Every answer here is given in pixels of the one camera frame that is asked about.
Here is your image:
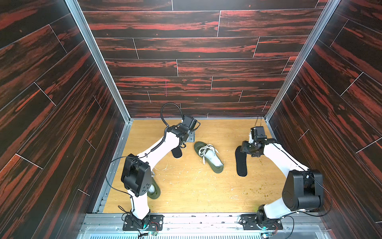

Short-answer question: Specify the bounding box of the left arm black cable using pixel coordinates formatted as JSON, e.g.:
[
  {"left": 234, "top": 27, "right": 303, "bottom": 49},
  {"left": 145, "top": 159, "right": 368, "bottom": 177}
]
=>
[{"left": 160, "top": 102, "right": 184, "bottom": 133}]

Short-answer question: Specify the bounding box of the left aluminium corner post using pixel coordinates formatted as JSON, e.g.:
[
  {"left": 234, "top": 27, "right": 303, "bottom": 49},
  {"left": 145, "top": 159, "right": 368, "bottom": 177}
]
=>
[{"left": 64, "top": 0, "right": 132, "bottom": 122}]

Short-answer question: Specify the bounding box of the right aluminium corner post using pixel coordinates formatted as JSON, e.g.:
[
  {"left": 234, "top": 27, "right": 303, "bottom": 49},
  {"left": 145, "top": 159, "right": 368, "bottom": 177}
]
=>
[{"left": 264, "top": 0, "right": 340, "bottom": 124}]

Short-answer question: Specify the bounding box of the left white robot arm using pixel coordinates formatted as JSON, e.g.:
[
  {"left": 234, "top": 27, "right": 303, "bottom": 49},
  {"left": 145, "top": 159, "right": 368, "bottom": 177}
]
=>
[{"left": 121, "top": 123, "right": 196, "bottom": 220}]

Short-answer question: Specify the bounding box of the green shoe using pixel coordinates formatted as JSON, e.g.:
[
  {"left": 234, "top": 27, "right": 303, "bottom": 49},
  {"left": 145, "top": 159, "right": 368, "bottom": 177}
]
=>
[
  {"left": 194, "top": 141, "right": 224, "bottom": 174},
  {"left": 147, "top": 178, "right": 161, "bottom": 200}
]

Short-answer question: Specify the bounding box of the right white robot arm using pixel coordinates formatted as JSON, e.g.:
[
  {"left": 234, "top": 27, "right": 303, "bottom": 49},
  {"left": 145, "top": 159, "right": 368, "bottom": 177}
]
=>
[{"left": 239, "top": 139, "right": 324, "bottom": 220}]

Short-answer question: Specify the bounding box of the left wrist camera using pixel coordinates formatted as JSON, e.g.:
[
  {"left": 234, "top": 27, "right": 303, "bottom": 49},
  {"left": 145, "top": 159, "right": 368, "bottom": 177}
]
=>
[{"left": 181, "top": 115, "right": 198, "bottom": 131}]

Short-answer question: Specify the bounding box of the front aluminium frame rail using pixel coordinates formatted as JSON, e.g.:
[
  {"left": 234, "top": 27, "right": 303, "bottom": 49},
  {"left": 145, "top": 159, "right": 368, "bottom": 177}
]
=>
[{"left": 77, "top": 213, "right": 333, "bottom": 239}]

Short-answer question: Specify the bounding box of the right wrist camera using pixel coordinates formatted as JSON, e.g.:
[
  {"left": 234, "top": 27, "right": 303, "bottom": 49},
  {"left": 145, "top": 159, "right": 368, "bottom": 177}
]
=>
[{"left": 250, "top": 126, "right": 267, "bottom": 141}]

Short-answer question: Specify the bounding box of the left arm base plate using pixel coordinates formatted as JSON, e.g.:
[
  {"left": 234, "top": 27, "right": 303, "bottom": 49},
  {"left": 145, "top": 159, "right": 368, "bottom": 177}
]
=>
[{"left": 122, "top": 213, "right": 164, "bottom": 232}]

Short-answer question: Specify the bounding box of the black insole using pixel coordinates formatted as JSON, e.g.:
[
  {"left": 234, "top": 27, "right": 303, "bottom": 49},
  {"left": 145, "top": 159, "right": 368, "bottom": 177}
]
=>
[
  {"left": 171, "top": 146, "right": 183, "bottom": 158},
  {"left": 235, "top": 146, "right": 247, "bottom": 177}
]

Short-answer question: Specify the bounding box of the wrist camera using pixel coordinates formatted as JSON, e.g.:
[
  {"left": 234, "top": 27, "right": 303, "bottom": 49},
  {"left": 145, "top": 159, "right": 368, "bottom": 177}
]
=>
[
  {"left": 250, "top": 126, "right": 267, "bottom": 141},
  {"left": 181, "top": 115, "right": 198, "bottom": 131}
]

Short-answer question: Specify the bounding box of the aluminium corner post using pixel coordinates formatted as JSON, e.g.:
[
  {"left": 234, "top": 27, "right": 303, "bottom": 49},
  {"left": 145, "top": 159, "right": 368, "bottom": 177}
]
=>
[
  {"left": 64, "top": 0, "right": 132, "bottom": 122},
  {"left": 264, "top": 0, "right": 340, "bottom": 124}
]

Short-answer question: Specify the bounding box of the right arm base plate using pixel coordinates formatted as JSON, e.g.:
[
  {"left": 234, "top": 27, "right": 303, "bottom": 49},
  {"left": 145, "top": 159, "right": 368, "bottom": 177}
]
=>
[{"left": 239, "top": 214, "right": 283, "bottom": 231}]

